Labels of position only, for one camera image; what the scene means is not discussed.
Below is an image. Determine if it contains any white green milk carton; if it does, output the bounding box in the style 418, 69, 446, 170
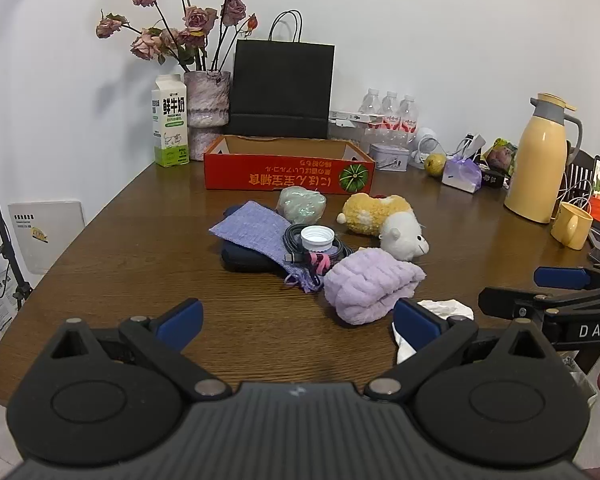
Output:
151, 73, 190, 168

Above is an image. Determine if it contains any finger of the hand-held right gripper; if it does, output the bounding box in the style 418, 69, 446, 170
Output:
479, 286, 600, 321
534, 265, 600, 292

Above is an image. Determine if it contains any crumpled white tissue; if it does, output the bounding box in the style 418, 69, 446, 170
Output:
391, 299, 475, 365

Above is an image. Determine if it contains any white robot-shaped gadget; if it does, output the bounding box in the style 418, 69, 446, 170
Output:
410, 127, 448, 168

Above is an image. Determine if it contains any pale printed tin box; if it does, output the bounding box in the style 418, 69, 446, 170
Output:
369, 143, 411, 172

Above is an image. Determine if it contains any purple tissue pack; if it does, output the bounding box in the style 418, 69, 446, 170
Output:
441, 155, 482, 194

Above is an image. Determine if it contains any pale green bundle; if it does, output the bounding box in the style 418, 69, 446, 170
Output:
276, 186, 327, 226

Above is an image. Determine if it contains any colourful snack bag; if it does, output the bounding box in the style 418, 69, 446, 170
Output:
481, 138, 518, 176

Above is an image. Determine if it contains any yellow white plush toy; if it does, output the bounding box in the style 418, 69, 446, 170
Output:
336, 192, 429, 262

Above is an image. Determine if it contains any black paper bag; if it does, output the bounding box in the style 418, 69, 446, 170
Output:
228, 10, 337, 140

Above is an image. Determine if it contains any white bottle cap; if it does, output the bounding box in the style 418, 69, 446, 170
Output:
300, 225, 335, 253

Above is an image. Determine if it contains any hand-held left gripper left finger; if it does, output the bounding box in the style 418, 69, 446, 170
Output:
50, 298, 232, 403

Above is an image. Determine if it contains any dried pink rose bouquet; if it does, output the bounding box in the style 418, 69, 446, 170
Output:
96, 0, 258, 73

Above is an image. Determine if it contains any pink black hair tie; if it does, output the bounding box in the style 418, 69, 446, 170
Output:
302, 252, 332, 277

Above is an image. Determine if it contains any flat white carton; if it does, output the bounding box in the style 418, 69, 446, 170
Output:
329, 110, 385, 126

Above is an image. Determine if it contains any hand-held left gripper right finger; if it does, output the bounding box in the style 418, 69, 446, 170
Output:
364, 298, 556, 403

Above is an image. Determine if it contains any clear jar of seeds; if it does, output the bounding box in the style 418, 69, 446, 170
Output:
328, 122, 367, 142

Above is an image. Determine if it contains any red cardboard box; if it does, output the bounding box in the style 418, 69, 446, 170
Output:
203, 135, 376, 196

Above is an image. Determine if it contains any dark wooden chair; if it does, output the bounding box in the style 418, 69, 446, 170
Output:
560, 147, 600, 206

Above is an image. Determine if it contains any purple knitted cloth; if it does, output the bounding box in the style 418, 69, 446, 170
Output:
209, 201, 326, 293

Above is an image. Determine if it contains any mottled purple white vase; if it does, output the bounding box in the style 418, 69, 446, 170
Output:
182, 70, 232, 162

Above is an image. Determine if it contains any yellow thermos jug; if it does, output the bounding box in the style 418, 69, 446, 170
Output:
503, 92, 583, 224

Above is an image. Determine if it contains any yellow mug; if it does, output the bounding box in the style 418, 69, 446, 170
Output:
551, 201, 594, 251

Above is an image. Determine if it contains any charger with white cables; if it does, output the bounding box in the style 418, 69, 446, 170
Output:
455, 132, 487, 162

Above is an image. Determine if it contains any dark blue zip case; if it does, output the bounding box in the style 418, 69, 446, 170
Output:
221, 244, 292, 275

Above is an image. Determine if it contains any black cable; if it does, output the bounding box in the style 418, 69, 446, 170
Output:
282, 223, 353, 266

